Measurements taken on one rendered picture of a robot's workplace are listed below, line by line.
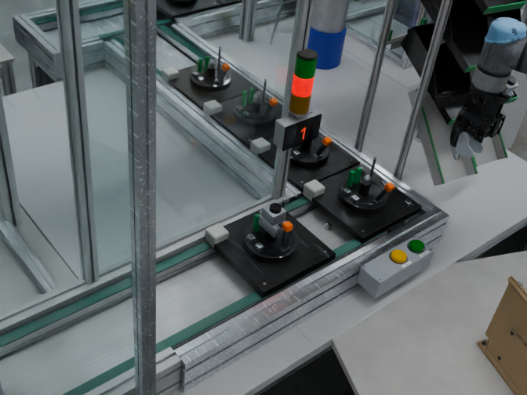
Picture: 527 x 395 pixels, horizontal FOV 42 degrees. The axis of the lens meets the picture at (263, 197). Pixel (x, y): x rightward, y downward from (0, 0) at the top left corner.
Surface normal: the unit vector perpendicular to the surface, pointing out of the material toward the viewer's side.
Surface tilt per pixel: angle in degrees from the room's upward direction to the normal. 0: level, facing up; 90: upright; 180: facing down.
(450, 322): 0
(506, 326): 90
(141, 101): 90
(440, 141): 45
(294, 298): 0
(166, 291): 0
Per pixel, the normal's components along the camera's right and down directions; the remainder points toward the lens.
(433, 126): 0.41, -0.12
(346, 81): 0.10, -0.77
